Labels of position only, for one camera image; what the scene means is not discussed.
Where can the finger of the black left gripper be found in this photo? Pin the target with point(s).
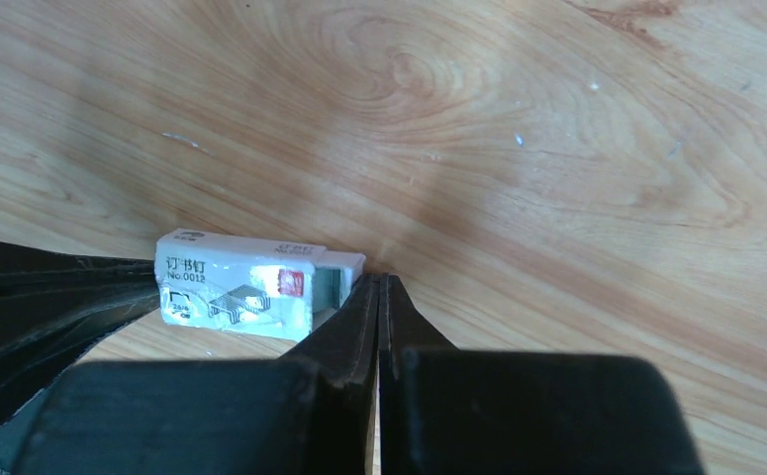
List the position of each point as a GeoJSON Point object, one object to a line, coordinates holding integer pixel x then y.
{"type": "Point", "coordinates": [54, 307]}

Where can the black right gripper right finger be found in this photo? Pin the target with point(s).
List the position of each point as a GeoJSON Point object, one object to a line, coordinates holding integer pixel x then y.
{"type": "Point", "coordinates": [447, 410]}

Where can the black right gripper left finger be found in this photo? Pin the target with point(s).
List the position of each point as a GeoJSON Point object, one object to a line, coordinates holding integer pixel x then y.
{"type": "Point", "coordinates": [308, 411]}

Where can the white staple box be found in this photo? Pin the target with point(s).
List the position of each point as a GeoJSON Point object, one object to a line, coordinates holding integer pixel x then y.
{"type": "Point", "coordinates": [236, 284]}

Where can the white staple box tray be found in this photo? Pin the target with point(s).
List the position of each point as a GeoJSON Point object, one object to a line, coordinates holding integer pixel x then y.
{"type": "Point", "coordinates": [333, 280]}

